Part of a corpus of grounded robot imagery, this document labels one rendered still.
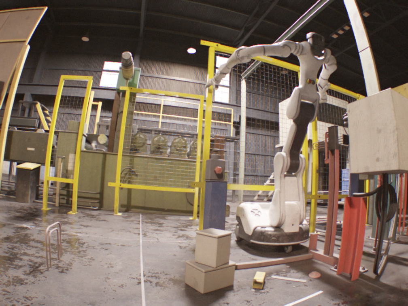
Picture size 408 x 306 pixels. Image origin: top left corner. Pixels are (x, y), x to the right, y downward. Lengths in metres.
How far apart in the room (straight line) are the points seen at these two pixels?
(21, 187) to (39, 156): 0.66
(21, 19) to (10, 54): 1.01
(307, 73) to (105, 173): 3.10
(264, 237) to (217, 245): 0.75
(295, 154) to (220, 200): 0.75
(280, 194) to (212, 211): 0.61
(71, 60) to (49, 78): 1.75
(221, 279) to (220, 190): 0.52
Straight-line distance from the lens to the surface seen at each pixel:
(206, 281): 1.11
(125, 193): 3.71
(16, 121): 6.90
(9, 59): 4.92
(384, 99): 1.20
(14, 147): 4.39
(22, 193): 3.79
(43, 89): 14.17
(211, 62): 2.38
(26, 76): 16.07
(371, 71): 3.99
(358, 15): 4.59
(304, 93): 1.72
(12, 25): 5.66
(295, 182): 1.88
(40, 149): 4.13
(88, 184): 3.80
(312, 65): 1.74
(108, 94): 12.93
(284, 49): 1.69
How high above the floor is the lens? 0.51
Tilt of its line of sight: 8 degrees up
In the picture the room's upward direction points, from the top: 3 degrees clockwise
